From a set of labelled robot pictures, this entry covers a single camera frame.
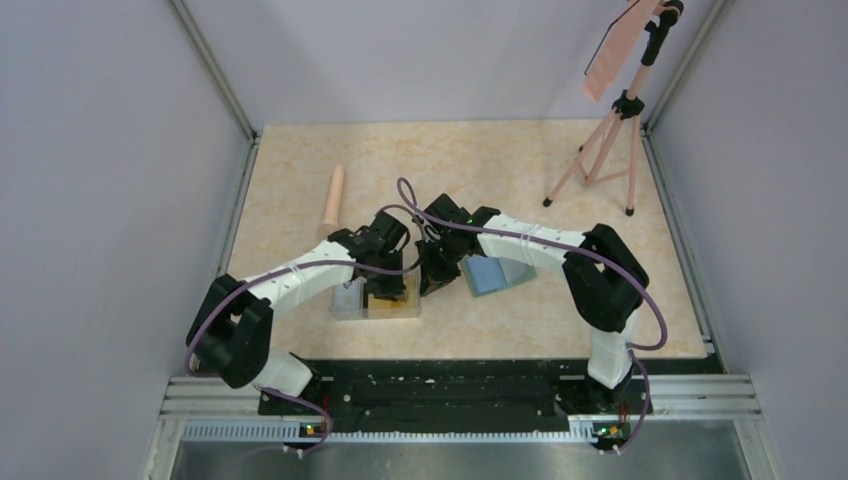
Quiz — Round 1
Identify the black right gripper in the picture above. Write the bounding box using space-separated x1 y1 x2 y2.
416 233 463 298

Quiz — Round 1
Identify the clear plastic card box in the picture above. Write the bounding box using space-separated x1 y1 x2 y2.
329 273 421 321

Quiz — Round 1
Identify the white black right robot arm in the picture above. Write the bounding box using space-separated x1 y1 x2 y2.
423 194 649 412

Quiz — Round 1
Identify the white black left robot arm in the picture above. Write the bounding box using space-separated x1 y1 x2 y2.
186 212 409 414

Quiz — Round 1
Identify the gold VIP credit card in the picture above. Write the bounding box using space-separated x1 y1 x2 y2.
365 276 420 311

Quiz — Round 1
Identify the pink tripod stand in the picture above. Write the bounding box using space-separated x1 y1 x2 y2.
542 1 685 217

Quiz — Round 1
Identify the pink flat panel on tripod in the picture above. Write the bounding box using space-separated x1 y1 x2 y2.
582 0 660 102

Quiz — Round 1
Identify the pink cylindrical handle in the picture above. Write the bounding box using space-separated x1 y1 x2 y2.
317 165 345 237

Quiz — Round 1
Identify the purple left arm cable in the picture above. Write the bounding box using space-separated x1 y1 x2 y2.
182 203 425 458

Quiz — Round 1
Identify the grey slotted cable duct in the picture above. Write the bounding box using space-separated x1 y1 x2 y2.
181 420 598 443

